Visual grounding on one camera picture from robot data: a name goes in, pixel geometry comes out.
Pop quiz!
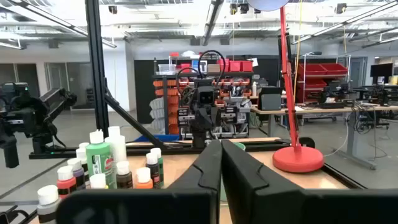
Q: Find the red bin rack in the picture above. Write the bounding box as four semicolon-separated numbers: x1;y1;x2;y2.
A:
295;52;349;105

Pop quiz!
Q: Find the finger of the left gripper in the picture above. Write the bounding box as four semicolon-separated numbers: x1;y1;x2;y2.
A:
206;108;222;131
191;108;206;131

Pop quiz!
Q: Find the small brown paint bottle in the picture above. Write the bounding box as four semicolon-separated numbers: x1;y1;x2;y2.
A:
115;161;134;190

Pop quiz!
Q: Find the green plastic cup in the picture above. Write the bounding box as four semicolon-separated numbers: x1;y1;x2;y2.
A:
220;141;246;202

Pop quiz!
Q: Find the small white paint bottle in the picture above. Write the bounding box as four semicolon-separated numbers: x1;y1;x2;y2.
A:
75;148;90;183

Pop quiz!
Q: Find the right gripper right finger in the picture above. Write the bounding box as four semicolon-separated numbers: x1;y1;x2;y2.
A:
220;139;398;224

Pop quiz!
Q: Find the yellow hanging cable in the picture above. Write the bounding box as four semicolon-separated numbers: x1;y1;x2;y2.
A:
292;0;304;103

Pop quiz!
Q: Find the large green paint bottle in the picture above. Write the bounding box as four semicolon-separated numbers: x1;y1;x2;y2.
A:
85;129;116;190

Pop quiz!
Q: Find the small red paint bottle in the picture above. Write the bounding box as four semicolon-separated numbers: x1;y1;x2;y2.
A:
56;165;77;200

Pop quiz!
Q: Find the wooden work table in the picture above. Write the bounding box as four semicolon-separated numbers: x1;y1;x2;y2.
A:
250;104;398;170

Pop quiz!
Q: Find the small purple paint bottle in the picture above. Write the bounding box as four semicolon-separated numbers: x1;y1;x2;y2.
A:
67;157;86;190

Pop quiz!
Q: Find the small orange paint bottle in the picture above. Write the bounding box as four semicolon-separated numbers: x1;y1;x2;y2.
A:
135;167;154;190

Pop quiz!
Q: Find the small green paint bottle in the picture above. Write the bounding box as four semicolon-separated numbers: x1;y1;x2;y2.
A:
150;147;165;187

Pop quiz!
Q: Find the small grey paint bottle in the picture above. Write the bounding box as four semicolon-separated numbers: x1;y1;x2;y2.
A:
36;185;62;224

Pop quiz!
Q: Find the small dark paint bottle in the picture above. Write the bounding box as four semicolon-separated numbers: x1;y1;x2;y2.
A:
145;152;162;190

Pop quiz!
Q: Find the small dark computer monitor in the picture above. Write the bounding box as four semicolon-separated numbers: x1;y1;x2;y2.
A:
369;62;394;85

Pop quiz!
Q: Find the black box on table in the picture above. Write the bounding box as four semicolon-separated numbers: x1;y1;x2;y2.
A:
257;86;284;111

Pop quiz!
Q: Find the shelving rack with parts bins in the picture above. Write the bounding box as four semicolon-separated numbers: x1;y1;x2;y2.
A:
149;52;256;139

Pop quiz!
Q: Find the blue floor bin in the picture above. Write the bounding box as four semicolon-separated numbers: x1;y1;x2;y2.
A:
134;133;181;143

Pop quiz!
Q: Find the large white paint bottle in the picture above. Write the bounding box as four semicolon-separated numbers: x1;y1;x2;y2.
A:
104;126;127;166

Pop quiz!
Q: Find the red desk lamp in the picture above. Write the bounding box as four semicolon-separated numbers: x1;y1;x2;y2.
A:
247;0;325;174

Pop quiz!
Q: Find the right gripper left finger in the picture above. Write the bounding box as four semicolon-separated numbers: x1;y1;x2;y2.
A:
55;139;223;224

